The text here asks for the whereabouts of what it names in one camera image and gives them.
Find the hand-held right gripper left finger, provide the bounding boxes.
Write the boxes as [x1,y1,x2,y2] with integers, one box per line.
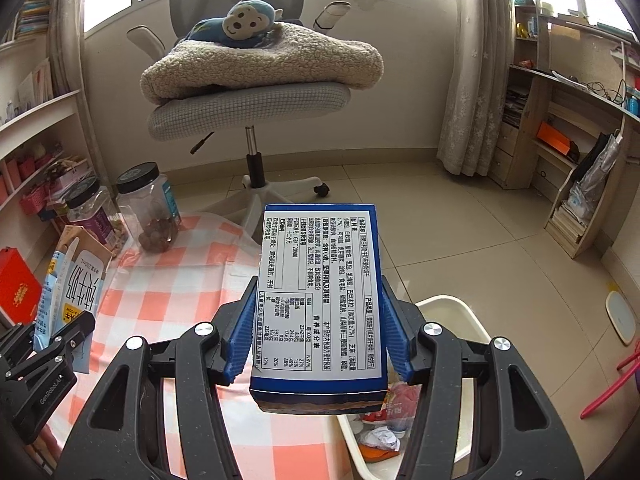
[60,277,266,480]

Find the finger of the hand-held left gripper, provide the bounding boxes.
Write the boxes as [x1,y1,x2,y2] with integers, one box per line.
[31,311,96,376]
[0,324,36,362]

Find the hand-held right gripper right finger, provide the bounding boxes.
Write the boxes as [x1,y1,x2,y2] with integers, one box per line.
[379,277,587,480]

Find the milk carton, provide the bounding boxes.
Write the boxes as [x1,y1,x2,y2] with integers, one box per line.
[34,225,114,374]

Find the white trash bin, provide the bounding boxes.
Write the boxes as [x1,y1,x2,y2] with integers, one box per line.
[337,296,494,480]

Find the blue biscuit box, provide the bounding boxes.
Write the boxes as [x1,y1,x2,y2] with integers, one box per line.
[248,203,389,415]

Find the red gift box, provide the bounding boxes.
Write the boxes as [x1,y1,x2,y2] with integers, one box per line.
[0,247,44,329]

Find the orange checked tablecloth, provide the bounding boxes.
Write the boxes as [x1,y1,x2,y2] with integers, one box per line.
[27,212,352,480]

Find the crumpled white wrapper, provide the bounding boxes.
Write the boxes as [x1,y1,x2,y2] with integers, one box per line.
[360,427,401,454]

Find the purple label nut jar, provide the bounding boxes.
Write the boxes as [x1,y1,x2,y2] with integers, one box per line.
[64,176,119,257]

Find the pink basket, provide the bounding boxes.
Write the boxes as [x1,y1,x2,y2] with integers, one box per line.
[20,187,56,216]

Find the clear jar of dried fruit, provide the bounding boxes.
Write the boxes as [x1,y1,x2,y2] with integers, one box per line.
[116,162,182,255]

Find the stack of books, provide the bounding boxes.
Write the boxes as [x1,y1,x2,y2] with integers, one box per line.
[547,200,589,247]

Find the white bookshelf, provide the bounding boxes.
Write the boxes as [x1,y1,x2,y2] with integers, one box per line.
[0,0,109,241]

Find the pink stool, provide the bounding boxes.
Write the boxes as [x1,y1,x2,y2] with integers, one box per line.
[580,339,640,421]

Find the grey office chair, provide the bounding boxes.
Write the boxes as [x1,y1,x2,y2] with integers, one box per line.
[126,0,352,241]

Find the white bathroom scale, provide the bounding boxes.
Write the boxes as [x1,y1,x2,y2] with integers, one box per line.
[605,290,637,346]

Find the orange box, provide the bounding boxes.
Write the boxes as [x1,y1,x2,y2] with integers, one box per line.
[537,121,574,157]

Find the stack of magazines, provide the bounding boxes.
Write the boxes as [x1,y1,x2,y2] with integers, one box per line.
[502,87,526,129]

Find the beige fleece blanket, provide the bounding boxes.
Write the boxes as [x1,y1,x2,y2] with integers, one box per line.
[141,24,385,106]

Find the white lace curtain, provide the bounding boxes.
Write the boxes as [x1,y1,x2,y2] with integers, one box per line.
[437,0,532,177]

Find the wooden shelf desk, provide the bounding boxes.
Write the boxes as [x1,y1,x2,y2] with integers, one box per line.
[487,0,640,262]

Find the beige curtain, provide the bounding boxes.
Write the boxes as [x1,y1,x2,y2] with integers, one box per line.
[52,0,117,186]

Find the blue monkey plush toy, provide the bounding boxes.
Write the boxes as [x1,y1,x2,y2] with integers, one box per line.
[175,0,284,49]

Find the row of books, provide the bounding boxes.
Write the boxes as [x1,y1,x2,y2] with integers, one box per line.
[14,0,54,39]

